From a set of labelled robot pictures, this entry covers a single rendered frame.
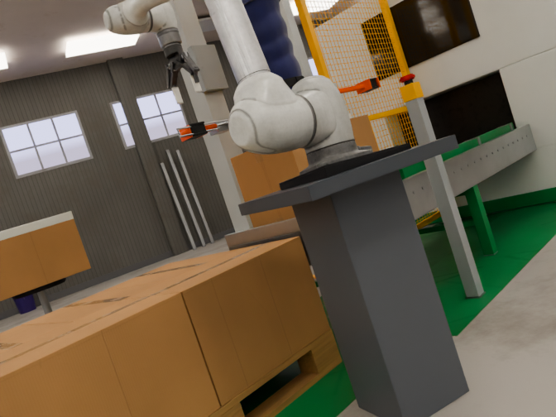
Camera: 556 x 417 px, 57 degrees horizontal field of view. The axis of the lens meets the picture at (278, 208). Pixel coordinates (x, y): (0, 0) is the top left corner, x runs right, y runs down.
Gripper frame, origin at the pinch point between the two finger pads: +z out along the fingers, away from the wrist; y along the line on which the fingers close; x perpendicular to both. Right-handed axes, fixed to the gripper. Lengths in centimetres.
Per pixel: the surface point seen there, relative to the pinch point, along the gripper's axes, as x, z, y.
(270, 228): -21, 63, 2
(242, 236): -21, 63, 22
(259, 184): -28, 43, 7
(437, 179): -77, 65, -51
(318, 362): -2, 116, -20
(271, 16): -56, -29, -8
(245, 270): 17, 71, -20
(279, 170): -28.0, 40.0, -7.7
